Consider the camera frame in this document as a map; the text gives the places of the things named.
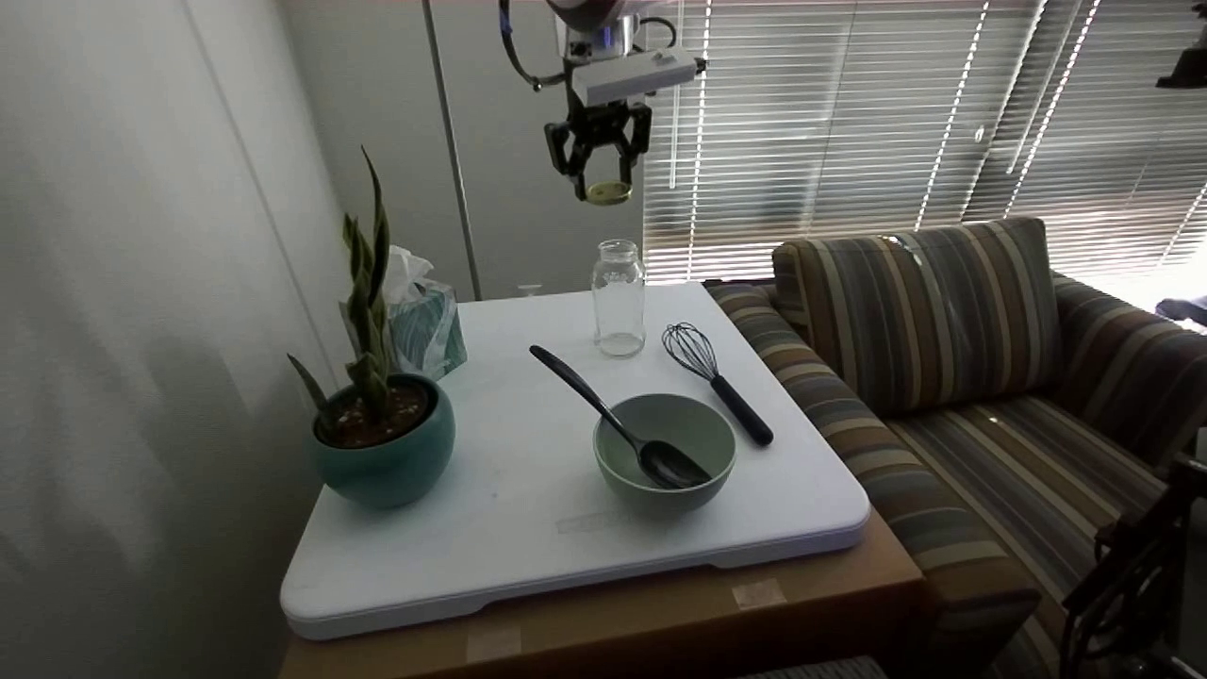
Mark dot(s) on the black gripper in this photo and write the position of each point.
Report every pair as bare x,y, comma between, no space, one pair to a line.
602,120

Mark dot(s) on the gold metal jar lid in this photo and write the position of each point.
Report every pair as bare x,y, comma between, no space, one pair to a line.
607,195

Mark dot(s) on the clear glass bottle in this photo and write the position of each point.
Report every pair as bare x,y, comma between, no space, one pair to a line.
621,303

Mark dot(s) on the black serving spoon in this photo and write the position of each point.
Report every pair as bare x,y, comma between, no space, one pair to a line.
589,396

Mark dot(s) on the teal patterned tissue box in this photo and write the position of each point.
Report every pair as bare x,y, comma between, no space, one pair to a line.
431,328

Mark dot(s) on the white window blinds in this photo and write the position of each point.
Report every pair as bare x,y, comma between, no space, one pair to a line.
853,127

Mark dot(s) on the green snake plant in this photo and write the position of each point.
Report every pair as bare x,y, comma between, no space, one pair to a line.
368,303

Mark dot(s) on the pale green bowl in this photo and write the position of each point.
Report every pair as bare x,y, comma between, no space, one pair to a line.
626,483

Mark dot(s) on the white blind wand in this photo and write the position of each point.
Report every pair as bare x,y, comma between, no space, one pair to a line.
952,120
1050,106

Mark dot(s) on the white plastic board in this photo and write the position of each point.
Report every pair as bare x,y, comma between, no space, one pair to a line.
529,531

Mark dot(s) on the teal ceramic plant pot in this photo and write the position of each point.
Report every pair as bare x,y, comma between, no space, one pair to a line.
382,473

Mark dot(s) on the striped fabric sofa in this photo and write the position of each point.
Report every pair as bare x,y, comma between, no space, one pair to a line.
957,377

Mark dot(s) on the wooden table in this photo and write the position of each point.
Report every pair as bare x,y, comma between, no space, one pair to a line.
704,625

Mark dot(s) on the black metal stand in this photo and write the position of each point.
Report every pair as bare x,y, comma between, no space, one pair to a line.
1133,569

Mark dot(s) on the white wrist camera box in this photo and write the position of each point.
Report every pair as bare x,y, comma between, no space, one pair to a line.
635,78

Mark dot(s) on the thin metal wall pole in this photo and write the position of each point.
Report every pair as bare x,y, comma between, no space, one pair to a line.
451,151

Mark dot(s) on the black camera device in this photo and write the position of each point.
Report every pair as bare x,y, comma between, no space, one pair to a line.
1190,62

